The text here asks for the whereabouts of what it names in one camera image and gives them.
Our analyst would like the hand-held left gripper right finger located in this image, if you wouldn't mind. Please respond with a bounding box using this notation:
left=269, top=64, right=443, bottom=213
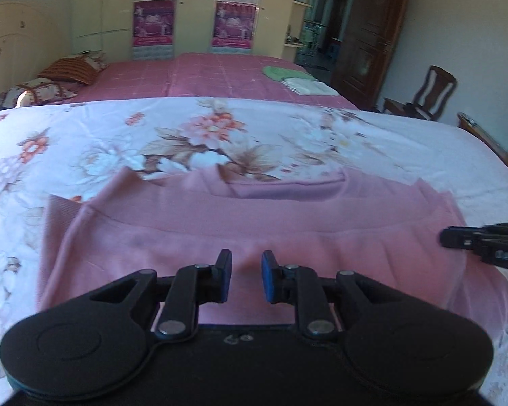
left=260, top=250, right=404, bottom=341

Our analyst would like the folded green cloth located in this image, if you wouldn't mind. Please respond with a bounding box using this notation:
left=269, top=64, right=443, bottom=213
left=262, top=65, right=312, bottom=82

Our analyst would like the floral patterned pillow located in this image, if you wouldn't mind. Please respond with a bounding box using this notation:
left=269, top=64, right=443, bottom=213
left=0, top=78, right=79, bottom=109

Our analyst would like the orange striped pillow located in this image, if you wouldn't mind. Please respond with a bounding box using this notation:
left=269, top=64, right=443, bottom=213
left=37, top=51, right=109, bottom=86

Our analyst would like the pink bed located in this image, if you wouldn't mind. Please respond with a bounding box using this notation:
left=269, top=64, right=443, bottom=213
left=68, top=53, right=359, bottom=111

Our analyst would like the white floral bed sheet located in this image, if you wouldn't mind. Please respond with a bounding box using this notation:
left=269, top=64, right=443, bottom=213
left=0, top=96, right=508, bottom=406

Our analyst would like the wooden bed footboard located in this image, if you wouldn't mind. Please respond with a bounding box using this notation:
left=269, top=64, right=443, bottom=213
left=457, top=112, right=508, bottom=187

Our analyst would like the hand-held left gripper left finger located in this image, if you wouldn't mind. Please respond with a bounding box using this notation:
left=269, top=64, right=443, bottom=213
left=88, top=249, right=233, bottom=341

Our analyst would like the folded white cloth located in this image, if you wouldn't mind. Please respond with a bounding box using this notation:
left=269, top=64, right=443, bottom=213
left=281, top=77, right=338, bottom=96

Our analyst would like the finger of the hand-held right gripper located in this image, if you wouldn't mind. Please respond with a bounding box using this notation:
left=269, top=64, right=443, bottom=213
left=439, top=221, right=508, bottom=250
left=479, top=240, right=508, bottom=275

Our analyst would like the cream corner shelf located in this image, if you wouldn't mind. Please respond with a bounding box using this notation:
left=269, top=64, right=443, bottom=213
left=283, top=0, right=322, bottom=62

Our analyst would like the pink sweater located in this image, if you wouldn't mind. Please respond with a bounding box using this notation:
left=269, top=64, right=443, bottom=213
left=36, top=164, right=508, bottom=340

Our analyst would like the dark wooden door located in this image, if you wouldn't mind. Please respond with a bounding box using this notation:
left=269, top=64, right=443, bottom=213
left=332, top=0, right=414, bottom=111

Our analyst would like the dark wooden chair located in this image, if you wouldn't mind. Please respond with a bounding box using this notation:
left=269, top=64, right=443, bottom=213
left=383, top=65, right=457, bottom=122

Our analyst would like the cream bed headboard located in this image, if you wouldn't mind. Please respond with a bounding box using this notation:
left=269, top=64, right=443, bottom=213
left=0, top=1, right=67, bottom=115

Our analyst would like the cream wardrobe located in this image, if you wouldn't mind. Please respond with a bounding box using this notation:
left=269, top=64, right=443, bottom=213
left=70, top=0, right=319, bottom=62

